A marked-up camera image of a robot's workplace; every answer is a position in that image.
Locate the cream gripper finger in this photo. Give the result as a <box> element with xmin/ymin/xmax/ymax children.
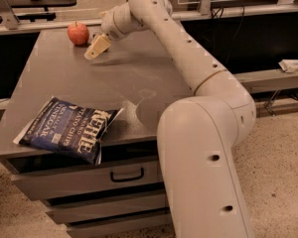
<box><xmin>84</xmin><ymin>34</ymin><xmax>111</xmax><ymax>60</ymax></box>

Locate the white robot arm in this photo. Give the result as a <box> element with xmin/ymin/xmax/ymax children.
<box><xmin>84</xmin><ymin>0</ymin><xmax>256</xmax><ymax>238</ymax></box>

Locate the red apple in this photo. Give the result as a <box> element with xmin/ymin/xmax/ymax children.
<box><xmin>68</xmin><ymin>22</ymin><xmax>89</xmax><ymax>46</ymax></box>

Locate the blue kettle chips bag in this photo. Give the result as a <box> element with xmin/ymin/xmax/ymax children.
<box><xmin>13</xmin><ymin>97</ymin><xmax>123</xmax><ymax>166</ymax></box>

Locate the grey drawer cabinet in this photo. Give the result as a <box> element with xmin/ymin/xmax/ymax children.
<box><xmin>0</xmin><ymin>30</ymin><xmax>191</xmax><ymax>238</ymax></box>

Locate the white packet on shelf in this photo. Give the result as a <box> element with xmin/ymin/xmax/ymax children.
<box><xmin>279</xmin><ymin>59</ymin><xmax>298</xmax><ymax>73</ymax></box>

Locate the black hanging cable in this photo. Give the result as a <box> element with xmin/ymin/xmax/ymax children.
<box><xmin>210</xmin><ymin>6</ymin><xmax>246</xmax><ymax>67</ymax></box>

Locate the black drawer handle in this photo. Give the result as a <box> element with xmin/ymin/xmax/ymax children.
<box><xmin>109</xmin><ymin>168</ymin><xmax>145</xmax><ymax>183</ymax></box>

